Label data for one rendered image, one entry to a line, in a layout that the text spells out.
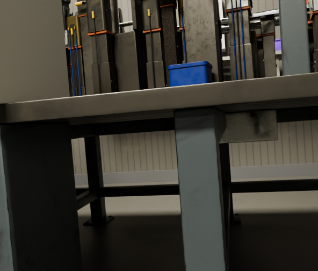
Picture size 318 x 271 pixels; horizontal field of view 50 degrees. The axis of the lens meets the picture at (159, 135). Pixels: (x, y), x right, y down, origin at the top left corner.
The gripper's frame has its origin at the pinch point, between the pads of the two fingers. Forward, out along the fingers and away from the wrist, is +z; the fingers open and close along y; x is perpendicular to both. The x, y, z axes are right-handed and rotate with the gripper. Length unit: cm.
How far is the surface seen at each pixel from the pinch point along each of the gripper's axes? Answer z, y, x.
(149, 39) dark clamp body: 13, 24, 50
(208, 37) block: 18, 37, 73
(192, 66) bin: 28, 49, 70
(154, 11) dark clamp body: 3, 25, 53
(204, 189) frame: 55, 75, 77
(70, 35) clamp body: 6.0, 23.0, 17.0
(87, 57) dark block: 15.9, 24.6, 24.6
